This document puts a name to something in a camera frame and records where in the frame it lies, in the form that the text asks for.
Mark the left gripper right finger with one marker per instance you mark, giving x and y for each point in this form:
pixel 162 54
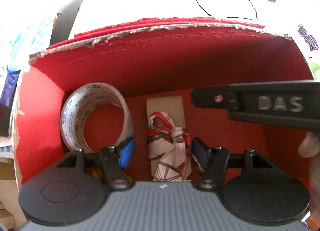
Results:
pixel 215 162

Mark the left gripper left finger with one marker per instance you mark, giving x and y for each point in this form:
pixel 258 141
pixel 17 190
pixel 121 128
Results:
pixel 109 164

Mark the patterned scarf beige pouch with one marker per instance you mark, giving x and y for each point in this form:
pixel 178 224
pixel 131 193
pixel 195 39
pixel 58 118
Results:
pixel 169 142

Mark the packing tape roll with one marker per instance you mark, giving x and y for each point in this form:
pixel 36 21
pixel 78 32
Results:
pixel 93 116

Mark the person's hand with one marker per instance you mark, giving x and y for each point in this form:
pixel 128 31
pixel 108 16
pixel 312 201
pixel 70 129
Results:
pixel 309 148

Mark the large red cardboard box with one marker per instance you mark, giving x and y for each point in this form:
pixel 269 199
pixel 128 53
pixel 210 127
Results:
pixel 160 57

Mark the pile of clothes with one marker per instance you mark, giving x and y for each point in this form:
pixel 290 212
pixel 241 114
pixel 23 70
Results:
pixel 15 46

